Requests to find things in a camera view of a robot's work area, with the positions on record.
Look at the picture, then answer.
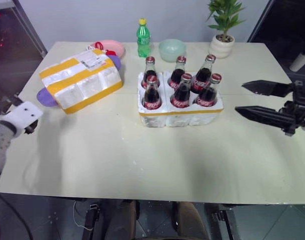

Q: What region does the purple plastic tray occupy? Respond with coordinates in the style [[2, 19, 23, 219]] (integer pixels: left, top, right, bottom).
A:
[[36, 54, 122, 108]]

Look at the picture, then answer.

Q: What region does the red corded charm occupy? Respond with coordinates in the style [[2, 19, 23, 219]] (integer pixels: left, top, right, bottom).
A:
[[95, 41, 118, 58]]

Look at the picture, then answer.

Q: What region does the white cup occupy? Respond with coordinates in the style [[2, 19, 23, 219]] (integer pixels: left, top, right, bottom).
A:
[[289, 52, 305, 73]]

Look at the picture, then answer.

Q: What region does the green soda bottle yellow cap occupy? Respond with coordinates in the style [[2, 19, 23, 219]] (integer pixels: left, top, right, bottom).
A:
[[136, 17, 152, 59]]

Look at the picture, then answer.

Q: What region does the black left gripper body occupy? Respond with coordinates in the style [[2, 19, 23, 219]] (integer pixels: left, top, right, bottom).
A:
[[23, 119, 41, 135]]

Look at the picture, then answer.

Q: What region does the brown rounded shape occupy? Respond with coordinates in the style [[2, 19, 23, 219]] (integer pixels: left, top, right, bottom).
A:
[[109, 199, 141, 240], [171, 201, 210, 240]]

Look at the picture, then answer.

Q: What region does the white foam crate yellow tape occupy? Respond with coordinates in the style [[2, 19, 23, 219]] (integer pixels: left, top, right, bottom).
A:
[[137, 70, 225, 129]]

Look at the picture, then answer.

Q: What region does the dark glass cabinet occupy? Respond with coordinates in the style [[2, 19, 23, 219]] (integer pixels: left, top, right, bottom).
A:
[[246, 0, 305, 85]]

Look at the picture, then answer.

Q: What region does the pale green bowl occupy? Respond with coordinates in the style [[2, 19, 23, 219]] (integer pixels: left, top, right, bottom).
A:
[[158, 38, 187, 62]]

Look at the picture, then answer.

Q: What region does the white ribbed flower pot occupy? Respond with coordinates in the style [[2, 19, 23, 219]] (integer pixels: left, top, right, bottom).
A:
[[208, 34, 236, 60]]

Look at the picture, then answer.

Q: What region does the black table leg frame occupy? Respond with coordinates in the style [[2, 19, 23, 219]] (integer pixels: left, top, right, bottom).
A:
[[82, 199, 103, 240], [211, 203, 238, 240]]

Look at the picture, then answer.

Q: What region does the glass cola bottle red cap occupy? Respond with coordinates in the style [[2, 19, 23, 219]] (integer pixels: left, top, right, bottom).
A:
[[170, 72, 194, 109], [141, 75, 163, 111], [141, 56, 159, 90], [193, 72, 223, 108], [167, 55, 188, 89], [190, 54, 217, 95]]

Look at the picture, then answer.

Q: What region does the green leafy plant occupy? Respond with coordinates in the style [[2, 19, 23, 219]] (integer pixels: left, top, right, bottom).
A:
[[205, 0, 246, 39]]

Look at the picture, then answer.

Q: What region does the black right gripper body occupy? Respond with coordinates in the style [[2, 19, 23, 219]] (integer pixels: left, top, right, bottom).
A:
[[278, 80, 305, 129]]

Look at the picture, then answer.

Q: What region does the pink plastic bowl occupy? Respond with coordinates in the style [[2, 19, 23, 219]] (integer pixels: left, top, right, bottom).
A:
[[89, 39, 126, 60]]

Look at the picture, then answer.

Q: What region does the yellow taped white foam box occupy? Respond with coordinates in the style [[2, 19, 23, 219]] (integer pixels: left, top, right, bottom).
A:
[[39, 48, 125, 115]]

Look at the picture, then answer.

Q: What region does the glass display cabinet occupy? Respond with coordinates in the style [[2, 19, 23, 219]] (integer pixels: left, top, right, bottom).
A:
[[0, 0, 49, 103]]

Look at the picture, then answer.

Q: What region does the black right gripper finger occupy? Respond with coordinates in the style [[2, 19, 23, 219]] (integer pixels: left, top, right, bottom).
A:
[[241, 79, 294, 99], [234, 105, 298, 137]]

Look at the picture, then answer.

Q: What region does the thin white cable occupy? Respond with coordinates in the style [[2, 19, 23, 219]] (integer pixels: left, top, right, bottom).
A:
[[72, 199, 94, 231]]

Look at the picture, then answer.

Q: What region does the black cable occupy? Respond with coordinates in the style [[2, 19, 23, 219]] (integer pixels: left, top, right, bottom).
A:
[[0, 191, 34, 240]]

